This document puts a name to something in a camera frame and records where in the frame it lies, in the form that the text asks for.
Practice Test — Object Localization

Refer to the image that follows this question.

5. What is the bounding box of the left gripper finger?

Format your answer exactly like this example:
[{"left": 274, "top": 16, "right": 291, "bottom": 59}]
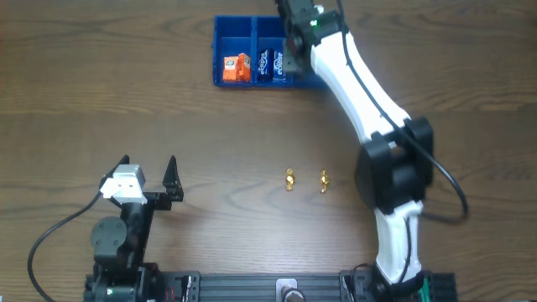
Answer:
[
  {"left": 162, "top": 154, "right": 185, "bottom": 203},
  {"left": 99, "top": 154, "right": 131, "bottom": 188}
]

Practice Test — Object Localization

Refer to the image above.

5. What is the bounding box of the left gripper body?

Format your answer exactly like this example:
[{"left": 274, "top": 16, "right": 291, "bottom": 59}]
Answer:
[{"left": 142, "top": 191, "right": 173, "bottom": 211}]

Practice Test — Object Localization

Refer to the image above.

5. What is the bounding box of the gold candy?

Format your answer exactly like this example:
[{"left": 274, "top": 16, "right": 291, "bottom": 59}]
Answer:
[
  {"left": 284, "top": 167, "right": 297, "bottom": 192},
  {"left": 319, "top": 167, "right": 331, "bottom": 195}
]

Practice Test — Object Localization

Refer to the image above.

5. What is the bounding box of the orange candy box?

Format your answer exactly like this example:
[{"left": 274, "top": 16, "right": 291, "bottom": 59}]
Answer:
[
  {"left": 237, "top": 52, "right": 253, "bottom": 83},
  {"left": 222, "top": 55, "right": 240, "bottom": 82}
]

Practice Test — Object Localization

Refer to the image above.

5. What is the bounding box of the blue candy pack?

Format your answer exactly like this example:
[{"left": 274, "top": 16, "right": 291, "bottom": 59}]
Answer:
[
  {"left": 256, "top": 48, "right": 275, "bottom": 82},
  {"left": 273, "top": 50, "right": 289, "bottom": 82}
]

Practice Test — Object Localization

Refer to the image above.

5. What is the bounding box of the blue tray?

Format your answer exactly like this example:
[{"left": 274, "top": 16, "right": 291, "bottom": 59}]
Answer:
[{"left": 211, "top": 14, "right": 332, "bottom": 89}]

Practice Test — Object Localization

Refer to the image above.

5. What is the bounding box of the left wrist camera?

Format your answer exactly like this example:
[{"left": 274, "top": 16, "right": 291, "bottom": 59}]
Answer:
[{"left": 99, "top": 164, "right": 148, "bottom": 206}]

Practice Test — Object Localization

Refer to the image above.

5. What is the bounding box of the mounting rail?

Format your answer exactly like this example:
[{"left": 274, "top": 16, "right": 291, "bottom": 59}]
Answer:
[{"left": 83, "top": 270, "right": 457, "bottom": 302}]

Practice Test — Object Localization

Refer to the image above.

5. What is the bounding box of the black cable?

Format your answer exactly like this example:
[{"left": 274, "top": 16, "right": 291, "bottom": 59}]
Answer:
[
  {"left": 400, "top": 128, "right": 470, "bottom": 225},
  {"left": 27, "top": 190, "right": 104, "bottom": 302}
]

